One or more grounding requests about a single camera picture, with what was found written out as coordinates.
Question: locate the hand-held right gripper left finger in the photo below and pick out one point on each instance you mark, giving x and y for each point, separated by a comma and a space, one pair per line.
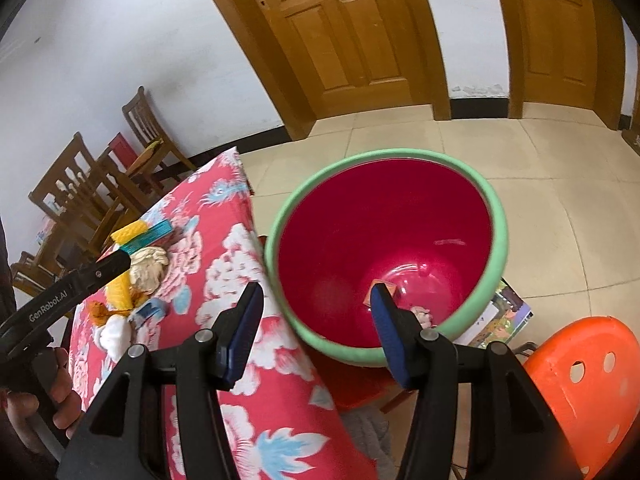
245, 335

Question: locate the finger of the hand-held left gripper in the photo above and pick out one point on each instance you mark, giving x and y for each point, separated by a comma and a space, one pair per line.
105, 270

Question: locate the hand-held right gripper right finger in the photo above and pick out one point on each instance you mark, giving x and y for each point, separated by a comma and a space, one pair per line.
392, 345

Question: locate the beige paper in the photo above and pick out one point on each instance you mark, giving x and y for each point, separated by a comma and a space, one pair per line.
147, 270

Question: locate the yellow ridged wrapper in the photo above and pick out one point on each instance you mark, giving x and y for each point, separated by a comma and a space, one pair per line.
129, 234
119, 294

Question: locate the red bucket with green rim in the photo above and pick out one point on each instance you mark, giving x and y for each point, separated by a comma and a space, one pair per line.
380, 220

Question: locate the person's left hand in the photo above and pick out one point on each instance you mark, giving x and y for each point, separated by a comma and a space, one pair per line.
67, 400

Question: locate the wooden slat-back chair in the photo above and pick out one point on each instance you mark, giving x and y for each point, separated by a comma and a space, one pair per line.
30, 272
70, 170
137, 115

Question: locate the orange snack wrapper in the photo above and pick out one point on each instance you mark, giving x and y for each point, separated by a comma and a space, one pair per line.
100, 312

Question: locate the small orange box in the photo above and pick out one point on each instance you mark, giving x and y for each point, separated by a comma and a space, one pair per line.
394, 291

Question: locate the red plastic stool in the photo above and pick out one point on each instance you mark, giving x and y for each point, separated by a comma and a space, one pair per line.
355, 385

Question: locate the teal and white cardboard box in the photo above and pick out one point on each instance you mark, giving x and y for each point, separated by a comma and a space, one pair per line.
150, 236

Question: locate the grey cloth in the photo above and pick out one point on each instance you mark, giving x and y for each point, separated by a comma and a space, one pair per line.
367, 435

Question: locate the red floral tablecloth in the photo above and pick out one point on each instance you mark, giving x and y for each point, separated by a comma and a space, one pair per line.
215, 240

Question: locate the colourful picture book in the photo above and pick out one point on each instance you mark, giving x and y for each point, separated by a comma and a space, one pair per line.
505, 317

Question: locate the yellow seat cushion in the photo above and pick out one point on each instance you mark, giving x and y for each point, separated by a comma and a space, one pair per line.
147, 154

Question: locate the red box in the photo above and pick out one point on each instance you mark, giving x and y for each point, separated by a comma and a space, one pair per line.
120, 146

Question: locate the orange plastic stool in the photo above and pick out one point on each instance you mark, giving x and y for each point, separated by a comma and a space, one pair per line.
555, 400

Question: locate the wooden panel door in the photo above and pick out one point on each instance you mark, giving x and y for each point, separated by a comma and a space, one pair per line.
340, 35
550, 35

